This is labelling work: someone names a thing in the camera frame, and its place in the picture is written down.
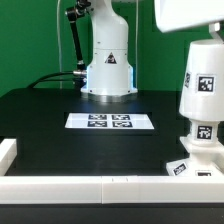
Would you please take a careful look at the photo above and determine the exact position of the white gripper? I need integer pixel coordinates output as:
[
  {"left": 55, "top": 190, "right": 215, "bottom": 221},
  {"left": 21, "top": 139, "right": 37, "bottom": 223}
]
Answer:
[{"left": 154, "top": 0, "right": 224, "bottom": 42}]

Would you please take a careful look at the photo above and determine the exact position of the white lamp shade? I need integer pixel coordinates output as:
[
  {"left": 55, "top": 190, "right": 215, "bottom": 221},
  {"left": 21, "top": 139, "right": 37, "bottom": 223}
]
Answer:
[{"left": 179, "top": 39, "right": 224, "bottom": 122}]

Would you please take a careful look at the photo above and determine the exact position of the white lamp bulb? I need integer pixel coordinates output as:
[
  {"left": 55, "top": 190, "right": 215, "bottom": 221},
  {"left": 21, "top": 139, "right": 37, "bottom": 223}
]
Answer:
[{"left": 187, "top": 119, "right": 219, "bottom": 145}]

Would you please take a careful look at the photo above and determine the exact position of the white lamp base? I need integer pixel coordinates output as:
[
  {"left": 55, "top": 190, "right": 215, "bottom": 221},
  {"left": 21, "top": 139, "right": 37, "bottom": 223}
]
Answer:
[{"left": 166, "top": 137, "right": 224, "bottom": 177}]

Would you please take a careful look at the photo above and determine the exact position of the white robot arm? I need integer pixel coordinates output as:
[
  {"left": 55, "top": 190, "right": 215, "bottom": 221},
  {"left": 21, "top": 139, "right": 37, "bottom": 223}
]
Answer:
[{"left": 81, "top": 0, "right": 224, "bottom": 96}]

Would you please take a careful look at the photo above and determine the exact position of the white marker sheet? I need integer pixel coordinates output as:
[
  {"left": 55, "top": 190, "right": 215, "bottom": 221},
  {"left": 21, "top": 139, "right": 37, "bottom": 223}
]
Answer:
[{"left": 65, "top": 113, "right": 154, "bottom": 130}]

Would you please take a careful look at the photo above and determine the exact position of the black cable hose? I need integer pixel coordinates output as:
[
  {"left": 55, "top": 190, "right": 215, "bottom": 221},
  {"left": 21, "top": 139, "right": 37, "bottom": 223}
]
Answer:
[{"left": 26, "top": 0, "right": 92, "bottom": 90}]

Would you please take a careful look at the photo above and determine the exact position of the grey thin cable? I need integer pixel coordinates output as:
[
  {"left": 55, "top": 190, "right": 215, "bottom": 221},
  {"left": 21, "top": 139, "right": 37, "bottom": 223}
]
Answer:
[{"left": 55, "top": 0, "right": 64, "bottom": 90}]

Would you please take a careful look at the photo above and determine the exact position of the white front wall bar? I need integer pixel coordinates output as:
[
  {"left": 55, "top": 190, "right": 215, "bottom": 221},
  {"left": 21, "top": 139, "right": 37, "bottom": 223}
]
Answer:
[{"left": 0, "top": 176, "right": 224, "bottom": 204}]

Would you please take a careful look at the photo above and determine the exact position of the white left wall block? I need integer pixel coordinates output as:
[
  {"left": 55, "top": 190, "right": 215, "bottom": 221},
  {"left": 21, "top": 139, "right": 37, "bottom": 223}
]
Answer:
[{"left": 0, "top": 139, "right": 17, "bottom": 177}]

